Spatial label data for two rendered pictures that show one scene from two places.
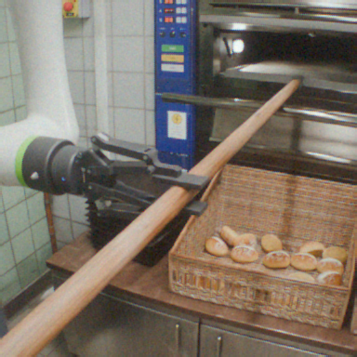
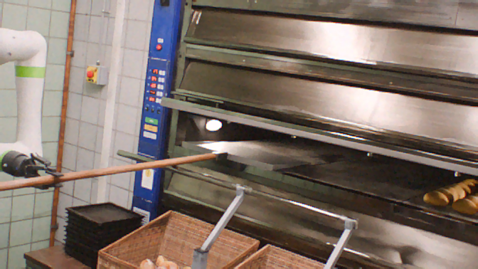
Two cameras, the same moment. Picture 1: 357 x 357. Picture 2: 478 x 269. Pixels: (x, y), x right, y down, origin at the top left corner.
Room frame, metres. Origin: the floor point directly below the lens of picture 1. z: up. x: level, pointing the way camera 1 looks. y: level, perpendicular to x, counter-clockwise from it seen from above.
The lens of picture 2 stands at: (-1.41, -0.98, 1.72)
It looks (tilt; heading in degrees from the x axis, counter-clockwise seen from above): 8 degrees down; 10
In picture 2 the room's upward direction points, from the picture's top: 8 degrees clockwise
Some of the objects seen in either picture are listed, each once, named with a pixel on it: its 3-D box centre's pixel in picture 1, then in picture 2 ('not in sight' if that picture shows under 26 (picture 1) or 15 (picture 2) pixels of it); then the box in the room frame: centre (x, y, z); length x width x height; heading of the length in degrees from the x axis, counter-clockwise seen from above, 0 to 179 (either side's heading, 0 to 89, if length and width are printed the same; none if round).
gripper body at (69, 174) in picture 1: (87, 173); (28, 168); (0.60, 0.14, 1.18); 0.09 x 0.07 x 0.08; 64
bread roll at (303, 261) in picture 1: (304, 259); not in sight; (1.19, -0.43, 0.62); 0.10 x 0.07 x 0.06; 64
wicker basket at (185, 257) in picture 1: (274, 237); (178, 261); (1.19, -0.32, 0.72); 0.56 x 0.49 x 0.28; 66
